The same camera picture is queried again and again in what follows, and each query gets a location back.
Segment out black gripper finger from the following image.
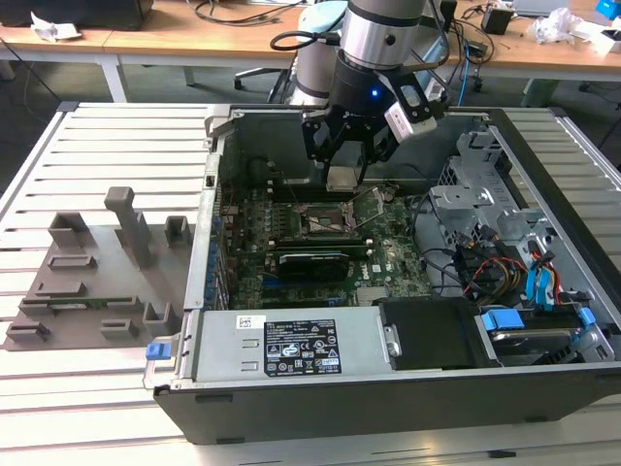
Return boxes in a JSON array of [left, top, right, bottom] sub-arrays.
[[301, 109, 346, 171], [359, 128, 400, 185]]

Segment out silver CPU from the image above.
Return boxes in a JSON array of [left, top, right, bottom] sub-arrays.
[[325, 164, 363, 193]]

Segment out CPU socket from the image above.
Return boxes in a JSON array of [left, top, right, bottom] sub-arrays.
[[298, 201, 355, 240]]

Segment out office chair base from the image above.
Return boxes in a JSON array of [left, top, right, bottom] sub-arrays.
[[234, 66, 292, 104]]

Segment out silver drive cage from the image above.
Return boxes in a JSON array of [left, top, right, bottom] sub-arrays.
[[429, 130, 559, 244]]

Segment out green motherboard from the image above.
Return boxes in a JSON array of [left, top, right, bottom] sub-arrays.
[[217, 183, 433, 310]]

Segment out black graphics card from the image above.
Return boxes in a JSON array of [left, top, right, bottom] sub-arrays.
[[276, 250, 351, 283]]

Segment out silver chipset heatsink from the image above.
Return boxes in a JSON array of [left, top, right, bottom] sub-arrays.
[[357, 286, 389, 306]]

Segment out small black box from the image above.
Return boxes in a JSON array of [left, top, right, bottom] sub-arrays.
[[479, 4, 515, 35]]

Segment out black plastic shroud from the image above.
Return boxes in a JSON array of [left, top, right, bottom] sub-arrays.
[[377, 296, 501, 373]]

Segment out long wooden desk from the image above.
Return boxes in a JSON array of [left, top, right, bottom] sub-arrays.
[[0, 0, 316, 104]]

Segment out large blue disk clip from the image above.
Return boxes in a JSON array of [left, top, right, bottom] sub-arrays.
[[479, 310, 526, 334]]

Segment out crumpled clear plastic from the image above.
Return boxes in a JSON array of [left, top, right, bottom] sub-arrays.
[[526, 7, 591, 46]]

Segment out silver power supply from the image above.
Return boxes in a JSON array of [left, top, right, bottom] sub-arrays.
[[193, 308, 390, 383]]

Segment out silver hard disk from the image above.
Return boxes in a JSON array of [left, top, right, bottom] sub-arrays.
[[489, 328, 583, 366]]

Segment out white and blue carton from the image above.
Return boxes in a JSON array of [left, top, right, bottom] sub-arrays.
[[589, 0, 621, 55]]

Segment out grey parts rack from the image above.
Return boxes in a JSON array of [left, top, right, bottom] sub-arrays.
[[2, 185, 196, 351]]

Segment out large black box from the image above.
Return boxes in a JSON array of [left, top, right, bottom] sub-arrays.
[[0, 0, 154, 31]]

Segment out black open PC case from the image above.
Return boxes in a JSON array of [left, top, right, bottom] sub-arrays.
[[153, 104, 621, 446]]

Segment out blue case latch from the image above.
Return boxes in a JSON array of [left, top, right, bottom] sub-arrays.
[[145, 342, 174, 363]]

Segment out crumpled white paper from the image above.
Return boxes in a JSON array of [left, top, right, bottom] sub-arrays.
[[30, 12, 83, 43]]

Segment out green RAM stick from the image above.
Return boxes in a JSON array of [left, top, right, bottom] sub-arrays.
[[22, 296, 135, 311]]

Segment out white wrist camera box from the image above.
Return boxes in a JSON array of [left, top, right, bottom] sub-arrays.
[[384, 77, 445, 145]]

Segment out long black wire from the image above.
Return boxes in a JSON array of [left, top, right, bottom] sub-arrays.
[[410, 193, 462, 297]]

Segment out black camera cable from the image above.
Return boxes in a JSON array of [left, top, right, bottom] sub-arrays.
[[270, 30, 342, 52]]

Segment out hanging blue cable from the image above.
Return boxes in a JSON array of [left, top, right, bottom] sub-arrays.
[[461, 43, 475, 106]]

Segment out black desk cable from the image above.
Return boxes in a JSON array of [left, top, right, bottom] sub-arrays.
[[193, 0, 311, 26]]

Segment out red yellow black wires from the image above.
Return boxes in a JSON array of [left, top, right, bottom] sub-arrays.
[[455, 237, 530, 302]]

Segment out wooden desk with cables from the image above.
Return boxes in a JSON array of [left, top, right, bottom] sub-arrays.
[[426, 0, 621, 106]]

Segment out blue data wires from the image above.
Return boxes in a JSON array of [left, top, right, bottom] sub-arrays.
[[525, 261, 557, 312]]

